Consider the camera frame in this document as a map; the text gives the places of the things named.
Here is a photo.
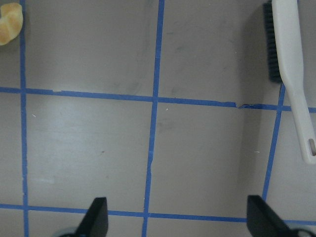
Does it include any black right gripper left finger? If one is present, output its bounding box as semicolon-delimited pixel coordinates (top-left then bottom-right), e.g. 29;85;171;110
74;197;109;237

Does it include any white hand brush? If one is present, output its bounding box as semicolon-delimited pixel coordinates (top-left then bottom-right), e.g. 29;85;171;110
263;0;316;164

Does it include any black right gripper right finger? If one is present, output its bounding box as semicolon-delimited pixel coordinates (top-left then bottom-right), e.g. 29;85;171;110
246;195;300;237

